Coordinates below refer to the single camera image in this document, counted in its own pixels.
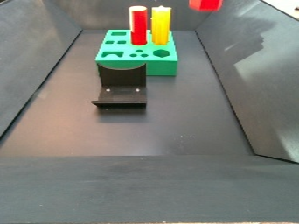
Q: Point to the red hexagon prism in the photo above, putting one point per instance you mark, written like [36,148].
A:
[206,5]

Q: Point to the green shape board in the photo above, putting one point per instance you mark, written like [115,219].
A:
[119,54]

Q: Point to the yellow star peg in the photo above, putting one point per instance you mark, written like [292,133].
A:
[160,25]

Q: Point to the red cylinder peg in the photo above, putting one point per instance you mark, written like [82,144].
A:
[138,24]

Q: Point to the black angled bracket stand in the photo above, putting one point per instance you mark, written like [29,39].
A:
[122,87]

